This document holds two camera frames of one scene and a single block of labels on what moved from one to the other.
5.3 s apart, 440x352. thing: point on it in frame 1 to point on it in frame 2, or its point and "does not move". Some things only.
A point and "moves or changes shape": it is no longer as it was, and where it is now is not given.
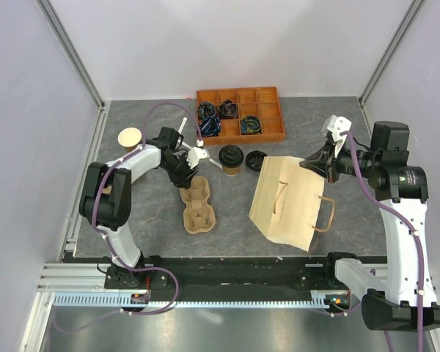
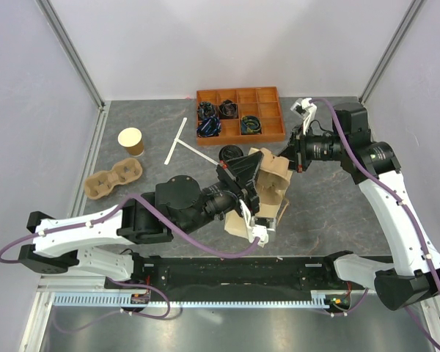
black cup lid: [231, 156] does not move
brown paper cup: [130, 138] does not move
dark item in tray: [206, 108] does not move
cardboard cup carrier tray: [198, 216] moves or changes shape
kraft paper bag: [286, 201] to [235, 224]
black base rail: [224, 274] does not move
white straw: [210, 159] does not move
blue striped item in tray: [210, 126] does not move
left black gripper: [182, 181] to [240, 179]
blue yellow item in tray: [251, 125] does not move
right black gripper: [326, 167] to [296, 151]
